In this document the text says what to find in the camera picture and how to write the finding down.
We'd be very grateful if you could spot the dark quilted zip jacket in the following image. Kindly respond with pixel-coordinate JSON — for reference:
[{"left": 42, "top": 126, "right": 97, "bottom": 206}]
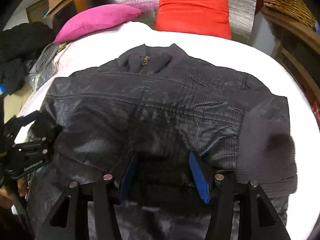
[{"left": 26, "top": 43, "right": 298, "bottom": 240}]

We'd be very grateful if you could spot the white bed cover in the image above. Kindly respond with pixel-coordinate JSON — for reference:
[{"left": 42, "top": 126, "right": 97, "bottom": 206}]
[{"left": 16, "top": 21, "right": 320, "bottom": 240}]

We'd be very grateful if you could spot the person's left hand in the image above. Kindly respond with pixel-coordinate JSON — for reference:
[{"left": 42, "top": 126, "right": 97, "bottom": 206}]
[{"left": 0, "top": 177, "right": 28, "bottom": 208}]

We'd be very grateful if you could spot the pile of dark coats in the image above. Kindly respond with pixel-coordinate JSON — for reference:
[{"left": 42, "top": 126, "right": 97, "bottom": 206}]
[{"left": 0, "top": 22, "right": 55, "bottom": 95}]

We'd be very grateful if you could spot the red pillow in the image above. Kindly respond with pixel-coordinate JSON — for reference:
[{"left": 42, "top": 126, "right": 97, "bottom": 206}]
[{"left": 154, "top": 0, "right": 232, "bottom": 40}]

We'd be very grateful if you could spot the wooden side table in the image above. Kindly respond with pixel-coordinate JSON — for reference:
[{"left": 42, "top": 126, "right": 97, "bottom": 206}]
[{"left": 260, "top": 5, "right": 320, "bottom": 105}]

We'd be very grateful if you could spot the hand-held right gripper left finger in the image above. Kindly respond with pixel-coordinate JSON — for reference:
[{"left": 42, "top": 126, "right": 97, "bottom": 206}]
[{"left": 35, "top": 155, "right": 139, "bottom": 240}]

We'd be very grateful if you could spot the silver foil insulation mat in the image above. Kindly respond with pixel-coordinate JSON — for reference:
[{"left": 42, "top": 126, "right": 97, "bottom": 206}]
[{"left": 102, "top": 0, "right": 258, "bottom": 45}]

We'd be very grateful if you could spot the pink pillow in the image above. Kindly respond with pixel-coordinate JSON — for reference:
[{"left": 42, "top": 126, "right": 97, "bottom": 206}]
[{"left": 53, "top": 4, "right": 144, "bottom": 44}]

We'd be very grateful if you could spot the wicker basket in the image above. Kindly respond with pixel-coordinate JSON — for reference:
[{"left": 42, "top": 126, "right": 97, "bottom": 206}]
[{"left": 260, "top": 0, "right": 317, "bottom": 29}]

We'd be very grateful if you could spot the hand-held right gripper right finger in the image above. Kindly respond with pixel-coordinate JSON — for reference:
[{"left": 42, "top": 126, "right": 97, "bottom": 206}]
[{"left": 189, "top": 152, "right": 292, "bottom": 240}]

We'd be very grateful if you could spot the grey garment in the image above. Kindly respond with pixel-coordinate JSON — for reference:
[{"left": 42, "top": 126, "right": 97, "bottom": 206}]
[{"left": 30, "top": 42, "right": 68, "bottom": 90}]

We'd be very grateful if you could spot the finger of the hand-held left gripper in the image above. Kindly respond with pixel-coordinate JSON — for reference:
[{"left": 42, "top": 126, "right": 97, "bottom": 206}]
[
  {"left": 4, "top": 110, "right": 42, "bottom": 137},
  {"left": 14, "top": 136, "right": 54, "bottom": 172}
]

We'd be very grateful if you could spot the cream leather sofa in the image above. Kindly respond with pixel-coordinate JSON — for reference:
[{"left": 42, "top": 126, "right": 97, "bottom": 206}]
[{"left": 5, "top": 87, "right": 34, "bottom": 117}]

